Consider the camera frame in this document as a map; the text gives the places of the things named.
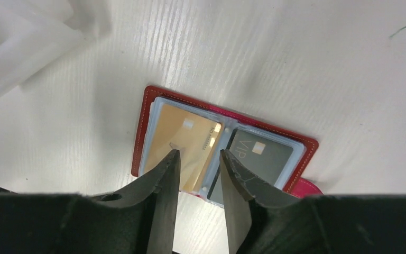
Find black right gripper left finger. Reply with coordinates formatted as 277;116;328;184
0;150;180;253

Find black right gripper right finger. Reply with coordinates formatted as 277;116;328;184
220;150;406;253

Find red leather card holder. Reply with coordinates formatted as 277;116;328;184
132;85;320;206

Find white plastic card box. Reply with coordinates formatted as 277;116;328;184
0;1;84;97

